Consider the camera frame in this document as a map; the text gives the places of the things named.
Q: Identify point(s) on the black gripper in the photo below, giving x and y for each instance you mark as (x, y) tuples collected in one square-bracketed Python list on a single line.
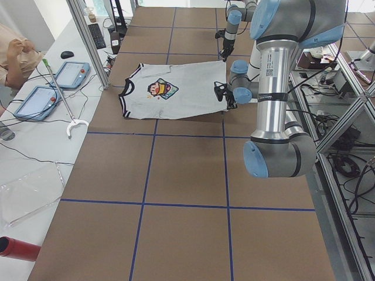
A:
[(228, 44), (229, 100)]

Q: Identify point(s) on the grey cartoon print t-shirt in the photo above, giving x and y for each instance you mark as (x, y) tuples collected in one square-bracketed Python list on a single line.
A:
[(172, 91)]

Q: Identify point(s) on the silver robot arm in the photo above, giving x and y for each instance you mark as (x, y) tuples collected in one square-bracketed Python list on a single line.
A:
[(281, 30), (234, 16)]

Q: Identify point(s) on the seated person's hand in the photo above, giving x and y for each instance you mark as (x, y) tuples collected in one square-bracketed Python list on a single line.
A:
[(16, 47)]

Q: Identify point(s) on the black keyboard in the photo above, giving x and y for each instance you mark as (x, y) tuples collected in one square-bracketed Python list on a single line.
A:
[(97, 36)]

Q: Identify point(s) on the grabber reacher tool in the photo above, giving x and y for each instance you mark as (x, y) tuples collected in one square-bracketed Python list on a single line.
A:
[(74, 122)]

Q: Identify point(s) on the upper blue teach pendant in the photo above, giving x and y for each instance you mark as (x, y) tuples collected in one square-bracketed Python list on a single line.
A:
[(71, 74)]

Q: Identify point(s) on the blue teach pendant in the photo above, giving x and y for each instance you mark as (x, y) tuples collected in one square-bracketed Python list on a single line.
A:
[(38, 104), (71, 74)]

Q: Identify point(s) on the black computer mouse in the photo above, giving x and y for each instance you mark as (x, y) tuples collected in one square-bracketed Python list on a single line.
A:
[(66, 54)]

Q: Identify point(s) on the lower blue teach pendant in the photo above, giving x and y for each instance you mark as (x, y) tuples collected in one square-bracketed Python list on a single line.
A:
[(38, 104)]

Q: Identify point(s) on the clear acrylic tray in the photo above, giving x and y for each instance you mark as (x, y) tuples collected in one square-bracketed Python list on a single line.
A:
[(30, 194)]

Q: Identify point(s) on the red bottle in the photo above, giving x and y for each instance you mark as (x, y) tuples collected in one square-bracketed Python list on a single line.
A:
[(16, 249)]

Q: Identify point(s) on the aluminium frame post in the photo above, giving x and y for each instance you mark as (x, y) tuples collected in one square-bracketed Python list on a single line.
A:
[(82, 27)]

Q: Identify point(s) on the aluminium side frame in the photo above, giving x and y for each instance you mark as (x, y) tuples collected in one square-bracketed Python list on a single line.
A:
[(337, 109)]

